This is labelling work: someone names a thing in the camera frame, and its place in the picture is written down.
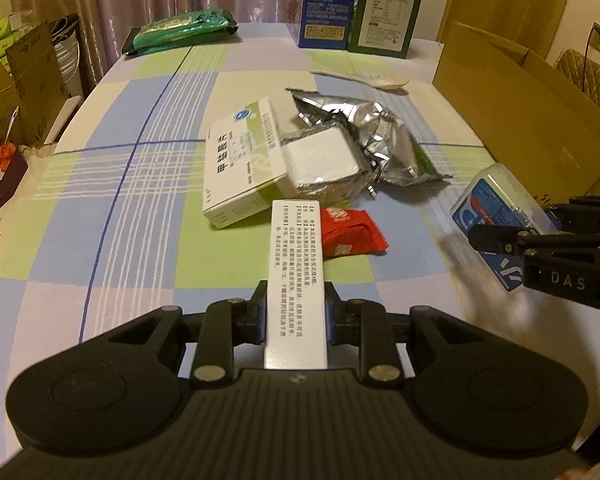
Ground desktop with checked tablecloth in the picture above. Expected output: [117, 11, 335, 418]
[0, 22, 600, 466]

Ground silver foil bag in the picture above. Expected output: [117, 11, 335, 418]
[286, 87, 454, 187]

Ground clear plastic box blue label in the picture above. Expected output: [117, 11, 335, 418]
[450, 163, 562, 295]

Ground green tissue packs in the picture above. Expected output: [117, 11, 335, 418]
[0, 12, 27, 62]

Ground dark red box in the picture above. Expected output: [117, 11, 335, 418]
[0, 148, 29, 222]

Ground red snack packet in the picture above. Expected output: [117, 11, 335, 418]
[320, 207, 390, 257]

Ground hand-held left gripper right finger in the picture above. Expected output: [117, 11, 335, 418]
[324, 281, 487, 387]

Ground tall brown cardboard box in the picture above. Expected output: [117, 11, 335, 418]
[5, 20, 65, 147]

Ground white plastic spoon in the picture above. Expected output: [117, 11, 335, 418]
[309, 69, 411, 92]

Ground large cardboard box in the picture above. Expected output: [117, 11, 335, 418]
[432, 21, 600, 207]

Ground metal spoon handle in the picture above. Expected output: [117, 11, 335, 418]
[2, 106, 21, 147]

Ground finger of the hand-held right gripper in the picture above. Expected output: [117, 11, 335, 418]
[545, 194, 600, 231]
[467, 224, 600, 257]

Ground narrow white printed box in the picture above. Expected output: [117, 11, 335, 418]
[263, 199, 329, 372]

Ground green tea packet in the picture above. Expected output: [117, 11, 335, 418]
[132, 8, 238, 43]
[122, 30, 238, 57]

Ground white and green medicine box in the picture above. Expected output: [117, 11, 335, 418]
[201, 96, 291, 230]

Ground blue milk carton box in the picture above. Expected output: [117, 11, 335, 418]
[297, 0, 367, 51]

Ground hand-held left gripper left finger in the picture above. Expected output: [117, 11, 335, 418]
[82, 280, 271, 387]

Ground quilted chair back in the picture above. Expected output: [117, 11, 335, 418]
[554, 47, 600, 127]

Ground white square power adapter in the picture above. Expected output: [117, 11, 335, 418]
[279, 126, 381, 200]

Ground white bucket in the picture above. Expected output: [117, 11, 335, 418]
[49, 15, 89, 102]

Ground white board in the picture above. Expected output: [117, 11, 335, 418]
[44, 95, 86, 147]

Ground green carton box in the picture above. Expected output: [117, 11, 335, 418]
[346, 0, 429, 60]

